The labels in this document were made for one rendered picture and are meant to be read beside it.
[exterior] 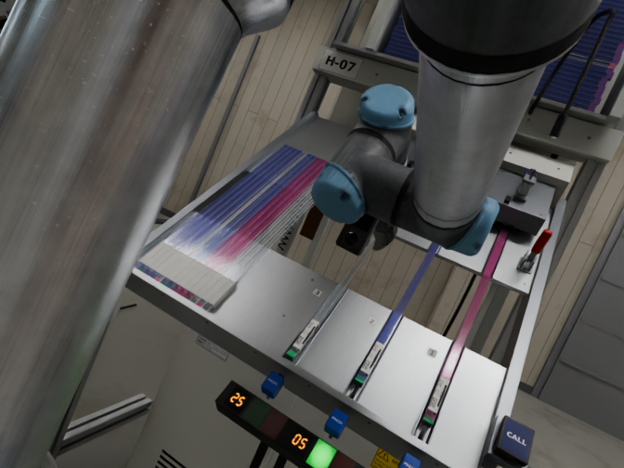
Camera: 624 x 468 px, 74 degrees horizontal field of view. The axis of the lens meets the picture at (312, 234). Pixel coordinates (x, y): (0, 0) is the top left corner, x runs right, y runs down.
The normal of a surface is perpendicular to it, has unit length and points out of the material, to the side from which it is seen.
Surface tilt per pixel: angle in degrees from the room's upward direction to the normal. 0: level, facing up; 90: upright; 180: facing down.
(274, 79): 90
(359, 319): 43
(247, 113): 90
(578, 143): 90
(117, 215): 89
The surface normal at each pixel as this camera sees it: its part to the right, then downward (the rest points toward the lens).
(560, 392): -0.25, -0.02
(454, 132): -0.42, 0.88
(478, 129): -0.07, 0.95
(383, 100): -0.08, -0.54
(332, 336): 0.05, -0.71
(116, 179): 0.75, 0.35
